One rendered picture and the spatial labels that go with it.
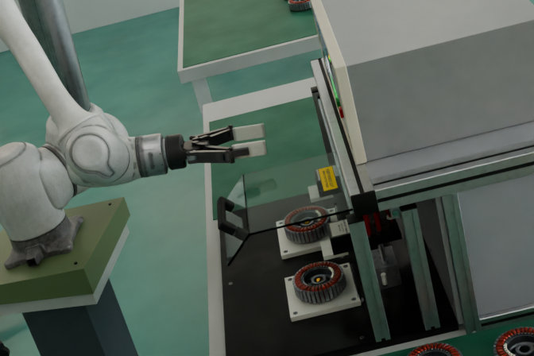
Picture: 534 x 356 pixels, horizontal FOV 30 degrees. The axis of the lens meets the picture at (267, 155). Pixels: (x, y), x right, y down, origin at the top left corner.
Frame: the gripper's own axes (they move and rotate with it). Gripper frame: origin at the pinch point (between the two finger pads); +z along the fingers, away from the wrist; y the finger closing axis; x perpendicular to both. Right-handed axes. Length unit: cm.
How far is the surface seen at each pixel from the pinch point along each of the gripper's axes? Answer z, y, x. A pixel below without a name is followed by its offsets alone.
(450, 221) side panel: 33.2, 34.0, -11.4
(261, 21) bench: 3, -176, -3
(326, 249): 10.4, 10.8, -23.0
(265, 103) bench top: 1, -101, -17
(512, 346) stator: 42, 38, -37
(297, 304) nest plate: 2.7, 11.8, -34.0
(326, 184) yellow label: 12.1, 19.9, -5.7
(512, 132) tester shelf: 47, 27, 2
